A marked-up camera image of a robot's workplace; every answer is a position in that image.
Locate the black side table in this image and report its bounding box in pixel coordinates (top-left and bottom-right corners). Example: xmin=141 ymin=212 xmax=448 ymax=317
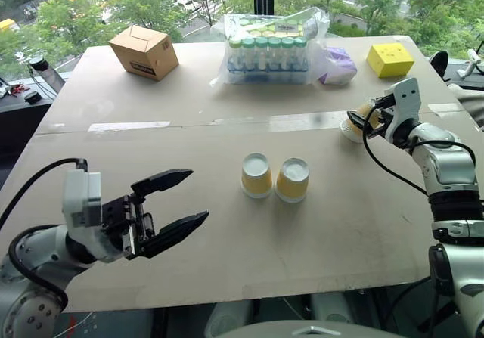
xmin=0 ymin=67 xmax=67 ymax=190

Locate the black rounded device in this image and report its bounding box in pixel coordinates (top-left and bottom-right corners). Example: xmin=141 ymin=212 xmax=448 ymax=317
xmin=430 ymin=50 xmax=451 ymax=76

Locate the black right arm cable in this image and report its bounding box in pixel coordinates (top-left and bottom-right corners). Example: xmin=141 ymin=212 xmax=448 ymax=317
xmin=361 ymin=102 xmax=478 ymax=197

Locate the black cylindrical device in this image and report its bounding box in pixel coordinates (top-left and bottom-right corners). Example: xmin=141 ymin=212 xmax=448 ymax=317
xmin=29 ymin=55 xmax=51 ymax=73

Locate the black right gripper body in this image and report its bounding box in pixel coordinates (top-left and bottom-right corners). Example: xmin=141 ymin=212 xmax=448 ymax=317
xmin=375 ymin=93 xmax=397 ymax=139

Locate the yellow and white paper cup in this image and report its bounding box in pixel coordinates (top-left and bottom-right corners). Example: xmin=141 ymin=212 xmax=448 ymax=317
xmin=274 ymin=157 xmax=311 ymax=204
xmin=340 ymin=101 xmax=381 ymax=144
xmin=240 ymin=152 xmax=274 ymax=200

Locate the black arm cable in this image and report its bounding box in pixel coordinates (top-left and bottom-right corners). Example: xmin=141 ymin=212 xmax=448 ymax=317
xmin=361 ymin=102 xmax=478 ymax=197
xmin=0 ymin=157 xmax=88 ymax=309

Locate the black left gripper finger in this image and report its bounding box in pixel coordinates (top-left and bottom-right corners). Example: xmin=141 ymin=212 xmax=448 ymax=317
xmin=129 ymin=168 xmax=195 ymax=203
xmin=135 ymin=209 xmax=210 ymax=260

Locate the white hand tool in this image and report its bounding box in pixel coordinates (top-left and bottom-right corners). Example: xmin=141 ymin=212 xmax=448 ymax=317
xmin=456 ymin=48 xmax=484 ymax=79

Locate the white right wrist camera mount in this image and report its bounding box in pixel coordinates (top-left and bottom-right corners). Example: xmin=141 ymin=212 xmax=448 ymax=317
xmin=384 ymin=77 xmax=423 ymax=147

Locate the green capped test tube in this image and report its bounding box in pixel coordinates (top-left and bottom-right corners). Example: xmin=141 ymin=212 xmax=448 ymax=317
xmin=255 ymin=37 xmax=268 ymax=71
xmin=242 ymin=37 xmax=256 ymax=71
xmin=281 ymin=37 xmax=295 ymax=71
xmin=228 ymin=37 xmax=243 ymax=71
xmin=293 ymin=37 xmax=308 ymax=71
xmin=268 ymin=37 xmax=281 ymax=71

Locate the yellow box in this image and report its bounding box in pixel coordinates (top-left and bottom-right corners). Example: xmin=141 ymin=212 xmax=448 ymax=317
xmin=365 ymin=42 xmax=416 ymax=79

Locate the purple and white packet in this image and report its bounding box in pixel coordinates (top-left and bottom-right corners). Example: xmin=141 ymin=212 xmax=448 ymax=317
xmin=315 ymin=46 xmax=358 ymax=87

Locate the brown cardboard box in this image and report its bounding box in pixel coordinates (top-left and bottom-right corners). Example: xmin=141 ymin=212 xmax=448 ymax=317
xmin=108 ymin=24 xmax=180 ymax=82

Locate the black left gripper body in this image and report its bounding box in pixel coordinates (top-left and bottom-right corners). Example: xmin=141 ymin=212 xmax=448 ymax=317
xmin=100 ymin=193 xmax=157 ymax=261

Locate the blue test tube rack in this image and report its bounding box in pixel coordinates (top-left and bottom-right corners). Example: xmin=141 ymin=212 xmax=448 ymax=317
xmin=225 ymin=60 xmax=310 ymax=85

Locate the clear tape strip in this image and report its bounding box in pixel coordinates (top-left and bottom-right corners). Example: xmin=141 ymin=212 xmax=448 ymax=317
xmin=267 ymin=110 xmax=349 ymax=134
xmin=87 ymin=120 xmax=172 ymax=133
xmin=428 ymin=103 xmax=461 ymax=113

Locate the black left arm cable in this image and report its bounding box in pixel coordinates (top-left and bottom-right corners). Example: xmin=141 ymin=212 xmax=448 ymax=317
xmin=0 ymin=157 xmax=88 ymax=309

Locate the grey cloth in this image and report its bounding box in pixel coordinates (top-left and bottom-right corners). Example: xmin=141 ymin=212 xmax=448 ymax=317
xmin=447 ymin=83 xmax=484 ymax=132

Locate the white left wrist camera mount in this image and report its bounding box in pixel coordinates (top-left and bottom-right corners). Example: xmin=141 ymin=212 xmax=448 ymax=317
xmin=61 ymin=169 xmax=126 ymax=264

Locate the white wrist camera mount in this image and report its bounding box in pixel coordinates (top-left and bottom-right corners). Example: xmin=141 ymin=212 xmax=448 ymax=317
xmin=384 ymin=77 xmax=423 ymax=147
xmin=61 ymin=169 xmax=126 ymax=264

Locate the clear plastic bag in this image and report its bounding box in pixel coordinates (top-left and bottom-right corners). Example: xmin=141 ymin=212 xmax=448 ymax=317
xmin=209 ymin=6 xmax=331 ymax=88

